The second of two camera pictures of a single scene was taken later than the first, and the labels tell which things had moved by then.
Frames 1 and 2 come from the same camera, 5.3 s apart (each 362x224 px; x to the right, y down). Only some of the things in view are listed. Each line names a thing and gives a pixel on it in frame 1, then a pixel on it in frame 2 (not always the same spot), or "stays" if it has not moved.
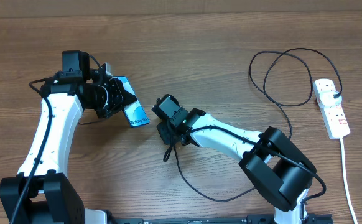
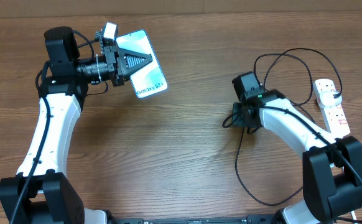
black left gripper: x=120 y=97 to x=122 y=56
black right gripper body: x=167 y=131 to x=240 y=120
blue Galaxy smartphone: x=134 y=111 to x=148 y=80
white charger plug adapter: x=326 y=99 stays
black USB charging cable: x=173 y=148 to x=281 y=55
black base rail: x=308 y=218 stays
